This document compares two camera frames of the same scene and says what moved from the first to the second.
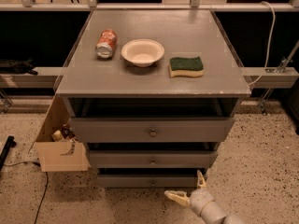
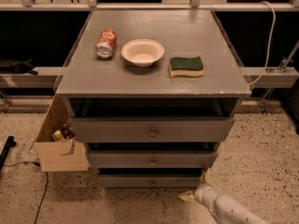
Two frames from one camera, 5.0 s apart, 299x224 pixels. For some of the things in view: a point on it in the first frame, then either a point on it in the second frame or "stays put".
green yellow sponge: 186,66 stays put
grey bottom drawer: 147,180 stays put
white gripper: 200,198 -> 202,192
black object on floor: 9,143 stays put
